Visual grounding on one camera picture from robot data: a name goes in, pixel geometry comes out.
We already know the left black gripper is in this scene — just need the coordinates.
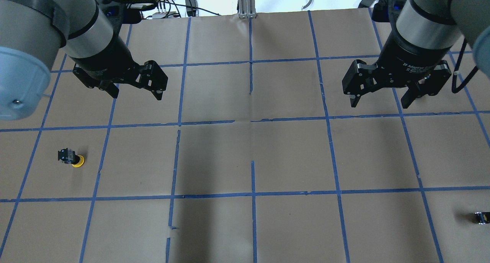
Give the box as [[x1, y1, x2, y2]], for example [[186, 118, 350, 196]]
[[73, 37, 168, 101]]

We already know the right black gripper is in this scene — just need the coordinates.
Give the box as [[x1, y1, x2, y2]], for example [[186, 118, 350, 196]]
[[342, 36, 451, 108]]

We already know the yellow push button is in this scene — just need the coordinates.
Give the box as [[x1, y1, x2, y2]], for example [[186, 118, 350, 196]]
[[57, 148, 85, 168]]

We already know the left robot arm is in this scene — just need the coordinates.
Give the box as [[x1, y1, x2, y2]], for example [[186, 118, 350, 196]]
[[0, 0, 168, 121]]

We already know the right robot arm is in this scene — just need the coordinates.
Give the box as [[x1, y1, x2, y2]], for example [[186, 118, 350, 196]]
[[342, 0, 490, 108]]

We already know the green push button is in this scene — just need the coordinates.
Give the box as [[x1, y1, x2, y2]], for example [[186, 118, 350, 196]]
[[474, 211, 490, 225]]

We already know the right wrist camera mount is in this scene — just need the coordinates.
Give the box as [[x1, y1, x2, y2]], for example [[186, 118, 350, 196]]
[[371, 0, 407, 23]]

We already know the aluminium frame post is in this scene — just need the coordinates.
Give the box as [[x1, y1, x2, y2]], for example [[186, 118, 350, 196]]
[[237, 0, 257, 19]]

